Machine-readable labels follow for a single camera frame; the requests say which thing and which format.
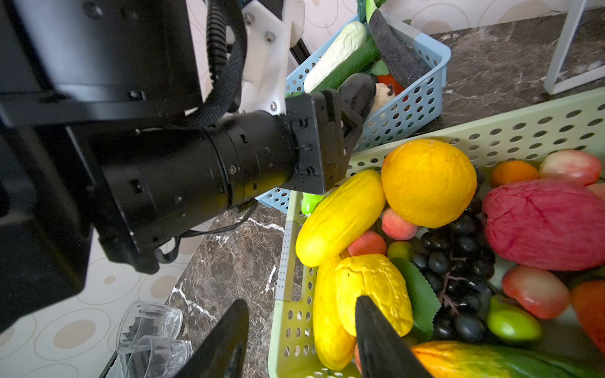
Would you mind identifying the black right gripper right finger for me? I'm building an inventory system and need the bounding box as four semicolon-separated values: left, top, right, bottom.
355;295;432;377

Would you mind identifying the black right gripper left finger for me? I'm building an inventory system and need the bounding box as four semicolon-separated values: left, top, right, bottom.
175;299;250;378

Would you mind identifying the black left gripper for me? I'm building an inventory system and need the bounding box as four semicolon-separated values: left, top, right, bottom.
283;89;363;195

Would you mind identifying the dark purple eggplant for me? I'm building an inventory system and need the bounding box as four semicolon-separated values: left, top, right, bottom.
338;72;377;120

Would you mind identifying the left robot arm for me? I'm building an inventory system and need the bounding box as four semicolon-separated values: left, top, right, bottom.
1;1;363;330

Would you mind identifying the clear plastic cup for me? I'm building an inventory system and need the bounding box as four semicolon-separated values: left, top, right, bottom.
101;301;193;377

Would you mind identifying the yellow lemon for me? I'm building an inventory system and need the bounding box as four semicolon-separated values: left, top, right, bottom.
335;255;414;337

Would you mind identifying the green cucumber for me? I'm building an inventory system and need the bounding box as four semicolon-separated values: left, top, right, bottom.
311;38;380;92

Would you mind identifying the blue plastic basket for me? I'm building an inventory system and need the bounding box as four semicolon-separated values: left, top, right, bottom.
254;11;452;214

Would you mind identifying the orange fruit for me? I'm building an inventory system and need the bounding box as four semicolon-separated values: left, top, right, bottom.
381;139;478;228

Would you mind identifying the dark grapes bunch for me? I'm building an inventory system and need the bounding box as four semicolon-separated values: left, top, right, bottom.
412;196;496;343

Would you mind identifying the green plastic basket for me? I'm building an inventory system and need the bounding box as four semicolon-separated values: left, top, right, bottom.
268;88;604;377

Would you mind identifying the pink dragon fruit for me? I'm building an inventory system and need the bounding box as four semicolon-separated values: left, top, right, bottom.
482;180;604;271

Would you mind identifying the white wooden shelf rack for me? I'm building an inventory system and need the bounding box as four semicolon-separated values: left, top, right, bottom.
544;0;604;95

